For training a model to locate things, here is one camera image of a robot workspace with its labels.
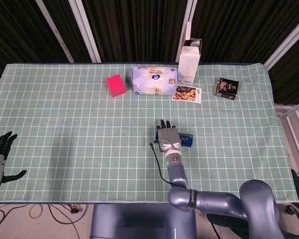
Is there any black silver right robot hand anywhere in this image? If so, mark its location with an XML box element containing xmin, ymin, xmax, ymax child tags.
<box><xmin>155</xmin><ymin>119</ymin><xmax>182</xmax><ymax>153</ymax></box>

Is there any blue patterned box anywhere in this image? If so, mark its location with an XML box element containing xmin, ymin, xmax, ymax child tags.
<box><xmin>154</xmin><ymin>129</ymin><xmax>194</xmax><ymax>148</ymax></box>

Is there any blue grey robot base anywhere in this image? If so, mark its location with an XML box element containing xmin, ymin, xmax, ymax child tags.
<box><xmin>89</xmin><ymin>203</ymin><xmax>198</xmax><ymax>239</ymax></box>

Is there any small snack card packet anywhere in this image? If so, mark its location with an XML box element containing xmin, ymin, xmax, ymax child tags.
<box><xmin>172</xmin><ymin>85</ymin><xmax>202</xmax><ymax>104</ymax></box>

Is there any light blue tissue pack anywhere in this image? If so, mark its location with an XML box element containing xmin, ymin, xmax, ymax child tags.
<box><xmin>127</xmin><ymin>65</ymin><xmax>181</xmax><ymax>96</ymax></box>

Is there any pink cube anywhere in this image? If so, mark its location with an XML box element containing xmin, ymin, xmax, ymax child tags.
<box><xmin>105</xmin><ymin>74</ymin><xmax>127</xmax><ymax>98</ymax></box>

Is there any tall white carton box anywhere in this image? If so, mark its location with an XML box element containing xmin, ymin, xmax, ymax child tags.
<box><xmin>178</xmin><ymin>21</ymin><xmax>203</xmax><ymax>84</ymax></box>

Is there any black printed tin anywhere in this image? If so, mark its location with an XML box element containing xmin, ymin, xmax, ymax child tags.
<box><xmin>214</xmin><ymin>77</ymin><xmax>239</xmax><ymax>101</ymax></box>

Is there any green checkered tablecloth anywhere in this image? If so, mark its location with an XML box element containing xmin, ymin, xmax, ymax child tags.
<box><xmin>0</xmin><ymin>62</ymin><xmax>299</xmax><ymax>204</ymax></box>

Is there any black pleated curtain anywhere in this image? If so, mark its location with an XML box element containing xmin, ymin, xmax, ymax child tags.
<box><xmin>0</xmin><ymin>0</ymin><xmax>299</xmax><ymax>105</ymax></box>

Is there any aluminium side rack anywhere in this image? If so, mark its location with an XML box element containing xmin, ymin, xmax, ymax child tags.
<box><xmin>274</xmin><ymin>98</ymin><xmax>299</xmax><ymax>175</ymax></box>

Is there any black floor cable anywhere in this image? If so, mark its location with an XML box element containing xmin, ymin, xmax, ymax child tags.
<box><xmin>47</xmin><ymin>204</ymin><xmax>90</xmax><ymax>225</ymax></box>

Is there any white aluminium frame post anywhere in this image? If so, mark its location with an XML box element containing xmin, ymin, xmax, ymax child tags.
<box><xmin>35</xmin><ymin>0</ymin><xmax>74</xmax><ymax>63</ymax></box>
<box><xmin>68</xmin><ymin>0</ymin><xmax>102</xmax><ymax>63</ymax></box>
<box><xmin>264</xmin><ymin>18</ymin><xmax>299</xmax><ymax>70</ymax></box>
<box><xmin>175</xmin><ymin>0</ymin><xmax>198</xmax><ymax>63</ymax></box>

